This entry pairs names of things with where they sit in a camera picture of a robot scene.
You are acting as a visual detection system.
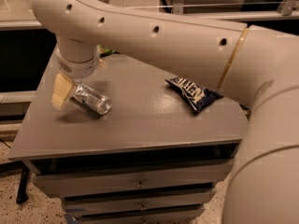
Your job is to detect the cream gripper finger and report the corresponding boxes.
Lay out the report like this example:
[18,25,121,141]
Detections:
[51,73,75,110]

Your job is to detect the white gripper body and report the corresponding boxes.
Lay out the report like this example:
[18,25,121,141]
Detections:
[56,49,100,78]

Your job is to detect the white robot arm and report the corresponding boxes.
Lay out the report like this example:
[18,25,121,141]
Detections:
[32,0,299,224]

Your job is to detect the green snack bag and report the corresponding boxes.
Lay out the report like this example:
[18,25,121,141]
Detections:
[99,46,114,57]

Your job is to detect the black stand leg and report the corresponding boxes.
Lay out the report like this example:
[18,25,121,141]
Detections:
[0,161,30,204]

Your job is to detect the top grey drawer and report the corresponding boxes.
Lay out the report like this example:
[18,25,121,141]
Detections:
[33,159,233,198]

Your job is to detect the grey drawer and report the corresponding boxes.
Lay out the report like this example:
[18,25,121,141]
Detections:
[33,159,233,198]
[67,205,203,224]
[63,189,216,217]

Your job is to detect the grey drawer cabinet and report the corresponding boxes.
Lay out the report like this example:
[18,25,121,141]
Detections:
[7,47,250,224]

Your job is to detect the blue kettle chips bag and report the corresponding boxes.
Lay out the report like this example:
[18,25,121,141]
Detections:
[166,77,221,113]

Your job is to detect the middle grey drawer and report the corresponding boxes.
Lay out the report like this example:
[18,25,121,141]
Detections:
[63,189,216,217]

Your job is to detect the bottom grey drawer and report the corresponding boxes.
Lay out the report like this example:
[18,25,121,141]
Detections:
[67,205,203,224]

